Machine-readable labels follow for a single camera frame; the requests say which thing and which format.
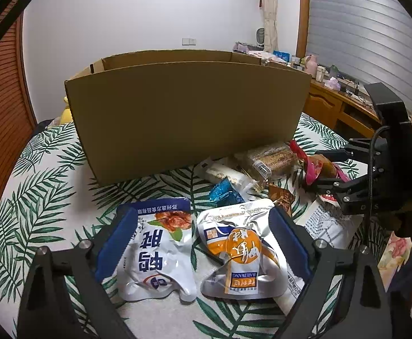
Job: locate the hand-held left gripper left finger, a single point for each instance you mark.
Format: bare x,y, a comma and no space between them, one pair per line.
115,245

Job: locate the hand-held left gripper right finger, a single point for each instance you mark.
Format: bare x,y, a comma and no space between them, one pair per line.
290,245

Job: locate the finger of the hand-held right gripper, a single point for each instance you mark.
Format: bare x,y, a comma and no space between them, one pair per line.
333,155
327,185

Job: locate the red pink snack packet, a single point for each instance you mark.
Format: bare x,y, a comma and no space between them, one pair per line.
312,169

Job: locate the white printed snack packet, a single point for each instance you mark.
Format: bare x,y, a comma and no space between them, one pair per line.
329,226

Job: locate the white blue snack packet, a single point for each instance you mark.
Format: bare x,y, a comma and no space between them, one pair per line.
156,254

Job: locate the small brown snack packet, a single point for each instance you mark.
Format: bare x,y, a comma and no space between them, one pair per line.
280,197

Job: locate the white orange snack packet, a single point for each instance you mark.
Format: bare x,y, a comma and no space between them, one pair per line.
237,254

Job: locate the clear sesame bar packet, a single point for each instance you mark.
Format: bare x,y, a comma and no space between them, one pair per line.
269,160

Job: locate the small blue snack packet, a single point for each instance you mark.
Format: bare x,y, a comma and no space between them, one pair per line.
225,192

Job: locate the white bread packet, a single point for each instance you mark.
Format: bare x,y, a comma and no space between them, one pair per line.
223,174

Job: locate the brown cardboard box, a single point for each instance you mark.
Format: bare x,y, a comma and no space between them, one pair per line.
191,120

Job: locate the purple tissue pack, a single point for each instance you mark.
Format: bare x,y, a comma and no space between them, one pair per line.
332,84

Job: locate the white cup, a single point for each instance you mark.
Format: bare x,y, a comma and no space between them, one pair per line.
320,74

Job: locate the green bottle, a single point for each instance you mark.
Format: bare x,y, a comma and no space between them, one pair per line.
333,71

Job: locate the leaf print blanket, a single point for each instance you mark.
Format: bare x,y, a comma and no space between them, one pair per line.
50,190

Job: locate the pink kettle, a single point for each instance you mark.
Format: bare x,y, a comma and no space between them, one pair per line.
311,65

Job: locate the pink floral cloth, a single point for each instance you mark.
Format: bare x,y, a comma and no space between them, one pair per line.
398,250

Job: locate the blue box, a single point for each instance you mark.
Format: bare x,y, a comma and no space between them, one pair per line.
281,55

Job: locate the floral folded cloth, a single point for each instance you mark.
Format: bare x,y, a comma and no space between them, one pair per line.
266,56

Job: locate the grey window blinds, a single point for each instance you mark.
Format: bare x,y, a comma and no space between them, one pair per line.
361,24

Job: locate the small white fan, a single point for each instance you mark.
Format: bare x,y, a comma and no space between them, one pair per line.
260,37

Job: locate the yellow plush toy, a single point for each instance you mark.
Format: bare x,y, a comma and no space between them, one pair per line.
66,114

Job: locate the purple folded cloth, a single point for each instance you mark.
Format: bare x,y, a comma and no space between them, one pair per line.
244,46

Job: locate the dark cloth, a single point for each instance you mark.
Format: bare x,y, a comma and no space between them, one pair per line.
43,125

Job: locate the beige curtain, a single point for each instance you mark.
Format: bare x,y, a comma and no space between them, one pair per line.
271,14

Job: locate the wooden louvered wardrobe door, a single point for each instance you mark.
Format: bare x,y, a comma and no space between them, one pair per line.
4,113

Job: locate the white wall switch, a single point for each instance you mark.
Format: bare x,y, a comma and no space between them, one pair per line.
189,41

